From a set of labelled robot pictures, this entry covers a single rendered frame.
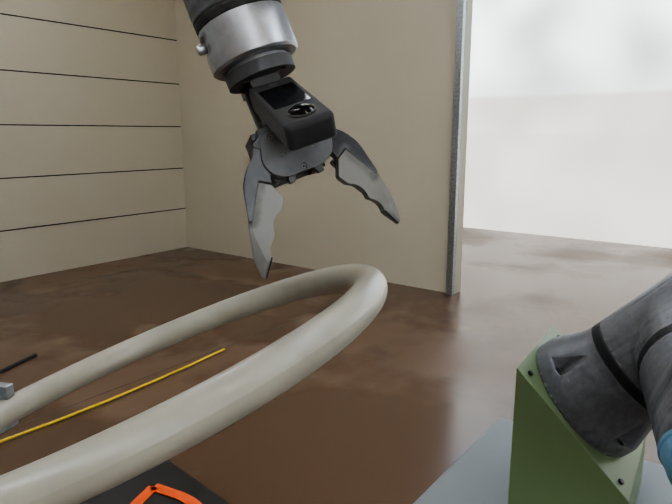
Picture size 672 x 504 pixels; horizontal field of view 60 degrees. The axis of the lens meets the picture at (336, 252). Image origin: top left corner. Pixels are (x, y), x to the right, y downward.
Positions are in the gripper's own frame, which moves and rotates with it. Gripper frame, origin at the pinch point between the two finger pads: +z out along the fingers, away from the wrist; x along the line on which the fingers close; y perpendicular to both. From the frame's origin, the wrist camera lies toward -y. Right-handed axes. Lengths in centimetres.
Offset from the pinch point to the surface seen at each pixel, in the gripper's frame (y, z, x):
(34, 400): 16.2, 3.8, 35.8
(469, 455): 39, 47, -17
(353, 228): 504, 33, -135
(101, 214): 628, -79, 93
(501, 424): 48, 49, -29
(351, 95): 482, -87, -175
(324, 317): -18.2, 2.1, 6.4
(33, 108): 568, -191, 105
